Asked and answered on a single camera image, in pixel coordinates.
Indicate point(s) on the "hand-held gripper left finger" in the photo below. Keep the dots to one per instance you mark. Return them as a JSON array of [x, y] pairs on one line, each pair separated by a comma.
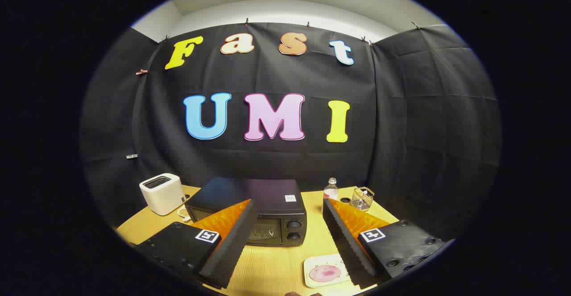
[[232, 251]]

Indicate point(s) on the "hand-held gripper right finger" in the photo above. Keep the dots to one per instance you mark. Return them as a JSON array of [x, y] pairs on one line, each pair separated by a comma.
[[345, 247]]

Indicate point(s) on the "pink round food slice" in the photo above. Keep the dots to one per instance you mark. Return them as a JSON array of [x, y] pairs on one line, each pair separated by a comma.
[[324, 273]]

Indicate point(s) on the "cream square plate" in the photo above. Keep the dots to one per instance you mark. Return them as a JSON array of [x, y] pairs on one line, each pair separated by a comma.
[[312, 260]]

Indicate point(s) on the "black toaster oven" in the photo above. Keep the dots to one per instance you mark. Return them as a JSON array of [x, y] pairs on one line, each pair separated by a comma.
[[267, 193]]

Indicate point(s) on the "white bread toaster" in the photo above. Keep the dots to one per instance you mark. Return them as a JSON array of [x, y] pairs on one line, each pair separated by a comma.
[[163, 195]]

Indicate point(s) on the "black round table grommet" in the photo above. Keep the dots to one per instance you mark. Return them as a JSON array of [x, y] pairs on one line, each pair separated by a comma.
[[345, 200]]

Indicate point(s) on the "clear glass bottle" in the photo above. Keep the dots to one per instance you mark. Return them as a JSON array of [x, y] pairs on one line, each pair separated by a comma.
[[331, 191]]

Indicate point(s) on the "white patterned coaster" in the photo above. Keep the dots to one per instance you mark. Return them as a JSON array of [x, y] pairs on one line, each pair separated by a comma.
[[183, 212]]

